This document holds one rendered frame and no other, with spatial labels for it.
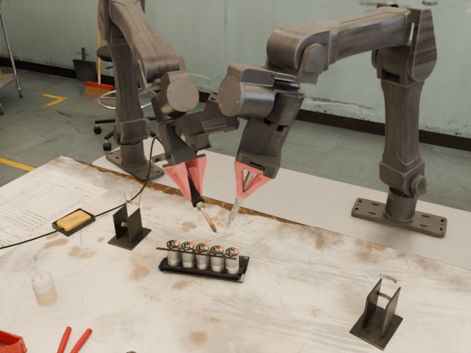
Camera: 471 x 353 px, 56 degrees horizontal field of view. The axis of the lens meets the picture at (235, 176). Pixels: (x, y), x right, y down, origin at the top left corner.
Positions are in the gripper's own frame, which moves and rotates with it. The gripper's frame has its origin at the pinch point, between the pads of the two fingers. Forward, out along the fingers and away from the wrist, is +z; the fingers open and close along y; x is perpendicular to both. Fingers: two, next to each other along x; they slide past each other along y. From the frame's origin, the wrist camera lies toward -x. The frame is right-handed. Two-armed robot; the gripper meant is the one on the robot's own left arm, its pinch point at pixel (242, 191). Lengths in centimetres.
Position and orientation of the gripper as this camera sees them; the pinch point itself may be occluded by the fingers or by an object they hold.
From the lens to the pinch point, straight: 75.5
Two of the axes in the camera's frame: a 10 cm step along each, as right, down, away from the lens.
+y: -1.3, 4.8, -8.7
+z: -3.3, 8.0, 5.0
